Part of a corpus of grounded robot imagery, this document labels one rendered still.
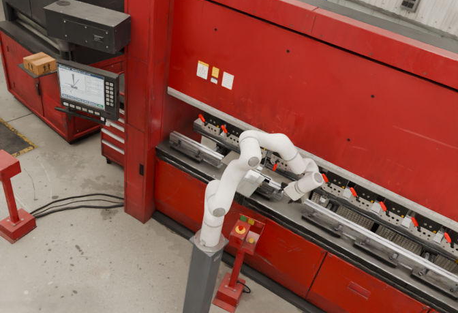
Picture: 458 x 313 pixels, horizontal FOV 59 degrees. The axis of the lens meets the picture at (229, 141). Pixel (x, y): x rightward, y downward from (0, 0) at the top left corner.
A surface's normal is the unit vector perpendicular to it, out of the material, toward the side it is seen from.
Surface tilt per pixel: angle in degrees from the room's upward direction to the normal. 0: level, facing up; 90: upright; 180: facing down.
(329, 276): 90
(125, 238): 0
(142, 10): 90
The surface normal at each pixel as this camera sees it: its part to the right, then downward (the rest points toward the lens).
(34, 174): 0.15, -0.79
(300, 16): -0.51, 0.45
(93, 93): -0.27, 0.54
